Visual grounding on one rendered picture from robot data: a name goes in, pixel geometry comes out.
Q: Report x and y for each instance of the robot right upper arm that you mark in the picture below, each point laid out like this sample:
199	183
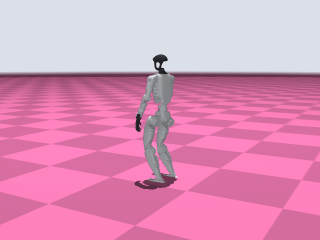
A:
173	79

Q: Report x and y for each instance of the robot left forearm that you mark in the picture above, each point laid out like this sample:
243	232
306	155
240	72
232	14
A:
142	106

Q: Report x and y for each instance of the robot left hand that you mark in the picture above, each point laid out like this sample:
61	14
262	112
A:
138	117

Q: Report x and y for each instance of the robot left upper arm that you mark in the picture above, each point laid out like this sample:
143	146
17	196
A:
151	80

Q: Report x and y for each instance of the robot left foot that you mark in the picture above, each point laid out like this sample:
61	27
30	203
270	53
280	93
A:
155	180

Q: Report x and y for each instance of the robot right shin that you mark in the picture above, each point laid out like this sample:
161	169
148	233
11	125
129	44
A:
166	160

